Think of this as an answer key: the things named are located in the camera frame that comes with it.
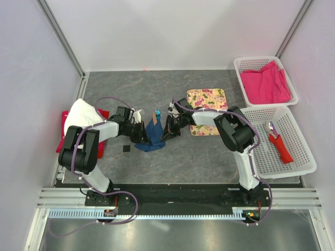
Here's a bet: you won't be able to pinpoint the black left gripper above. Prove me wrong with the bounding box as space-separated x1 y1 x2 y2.
123 121 151 145

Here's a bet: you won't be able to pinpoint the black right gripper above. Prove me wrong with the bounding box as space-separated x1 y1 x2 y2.
160 115 186 142

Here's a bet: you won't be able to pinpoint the blue paper napkin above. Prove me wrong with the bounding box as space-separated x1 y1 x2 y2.
135 119 165 152

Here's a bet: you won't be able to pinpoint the blue metallic fork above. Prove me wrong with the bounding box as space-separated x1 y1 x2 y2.
155 109 161 118

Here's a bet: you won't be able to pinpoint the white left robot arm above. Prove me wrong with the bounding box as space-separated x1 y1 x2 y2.
58 106 151 206

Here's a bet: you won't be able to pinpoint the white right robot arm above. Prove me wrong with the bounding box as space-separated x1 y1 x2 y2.
161 98 261 206

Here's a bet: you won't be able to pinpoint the small black square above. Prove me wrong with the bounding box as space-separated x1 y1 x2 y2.
122 145 131 152

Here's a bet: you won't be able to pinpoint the red folded cloth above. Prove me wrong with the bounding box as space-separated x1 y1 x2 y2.
55 109 109 159

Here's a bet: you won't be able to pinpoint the floral placemat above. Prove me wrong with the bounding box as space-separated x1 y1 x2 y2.
186 88 228 136

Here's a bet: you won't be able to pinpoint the white cloth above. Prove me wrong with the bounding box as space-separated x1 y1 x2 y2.
62 98 105 140

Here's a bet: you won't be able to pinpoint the lower white plastic basket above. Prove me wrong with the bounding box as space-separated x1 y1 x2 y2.
241 106 317 179

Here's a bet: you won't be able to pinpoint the white plastic basket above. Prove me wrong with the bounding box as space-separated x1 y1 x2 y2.
241 106 317 179
233 56 298 107

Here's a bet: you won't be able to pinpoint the upper white plastic basket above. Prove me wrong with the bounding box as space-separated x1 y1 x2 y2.
233 56 298 107

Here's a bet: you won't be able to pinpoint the pink cloth napkins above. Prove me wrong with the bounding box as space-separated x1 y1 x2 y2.
240 61 291 105

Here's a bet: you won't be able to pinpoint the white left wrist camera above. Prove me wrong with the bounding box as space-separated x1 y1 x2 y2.
130 109 142 124

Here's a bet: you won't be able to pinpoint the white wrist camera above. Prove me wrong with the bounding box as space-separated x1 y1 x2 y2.
130 109 142 124
168 103 178 115

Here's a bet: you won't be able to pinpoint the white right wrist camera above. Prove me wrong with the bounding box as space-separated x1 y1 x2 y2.
168 103 178 115

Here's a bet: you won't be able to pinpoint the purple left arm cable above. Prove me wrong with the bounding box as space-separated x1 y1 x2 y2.
71 96 139 225

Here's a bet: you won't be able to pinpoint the slotted cable duct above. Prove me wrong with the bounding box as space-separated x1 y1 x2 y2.
48 208 258 220

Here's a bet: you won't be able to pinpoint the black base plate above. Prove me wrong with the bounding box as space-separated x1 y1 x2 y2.
85 184 271 215

